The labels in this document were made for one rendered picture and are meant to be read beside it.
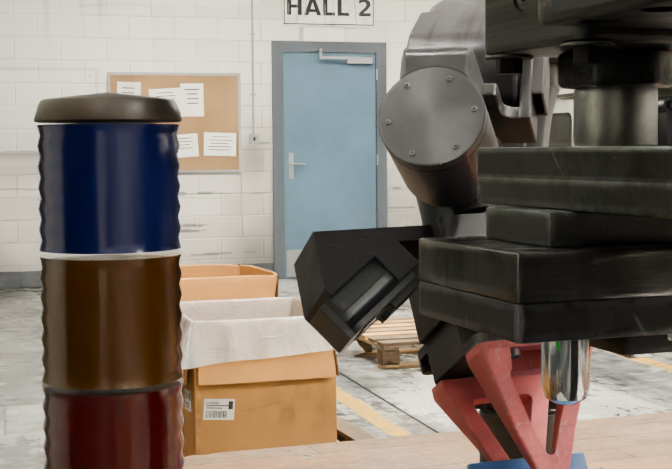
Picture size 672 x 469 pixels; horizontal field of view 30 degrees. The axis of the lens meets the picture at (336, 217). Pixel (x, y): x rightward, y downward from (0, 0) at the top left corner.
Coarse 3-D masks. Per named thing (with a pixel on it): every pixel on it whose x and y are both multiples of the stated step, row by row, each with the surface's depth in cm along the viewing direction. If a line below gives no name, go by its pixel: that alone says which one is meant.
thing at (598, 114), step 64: (640, 64) 54; (576, 128) 56; (640, 128) 55; (512, 192) 57; (576, 192) 52; (640, 192) 47; (448, 256) 55; (512, 256) 50; (576, 256) 50; (640, 256) 51; (448, 320) 56; (512, 320) 50; (576, 320) 50; (640, 320) 51; (576, 384) 51
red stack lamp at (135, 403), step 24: (168, 384) 34; (48, 408) 33; (72, 408) 33; (96, 408) 32; (120, 408) 32; (144, 408) 33; (168, 408) 33; (48, 432) 33; (72, 432) 33; (96, 432) 32; (120, 432) 32; (144, 432) 33; (168, 432) 33; (48, 456) 33; (72, 456) 33; (96, 456) 32; (120, 456) 32; (144, 456) 33; (168, 456) 33
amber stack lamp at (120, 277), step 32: (64, 256) 33; (96, 256) 33; (128, 256) 33; (160, 256) 33; (64, 288) 32; (96, 288) 32; (128, 288) 32; (160, 288) 33; (64, 320) 32; (96, 320) 32; (128, 320) 32; (160, 320) 33; (64, 352) 33; (96, 352) 32; (128, 352) 32; (160, 352) 33; (64, 384) 33; (96, 384) 32; (128, 384) 32
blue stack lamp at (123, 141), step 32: (64, 128) 32; (96, 128) 32; (128, 128) 32; (160, 128) 33; (64, 160) 32; (96, 160) 32; (128, 160) 32; (160, 160) 33; (64, 192) 32; (96, 192) 32; (128, 192) 32; (160, 192) 33; (64, 224) 32; (96, 224) 32; (128, 224) 32; (160, 224) 33
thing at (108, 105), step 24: (72, 96) 32; (96, 96) 32; (120, 96) 32; (144, 96) 33; (48, 120) 32; (72, 120) 32; (96, 120) 32; (120, 120) 32; (144, 120) 33; (168, 120) 33
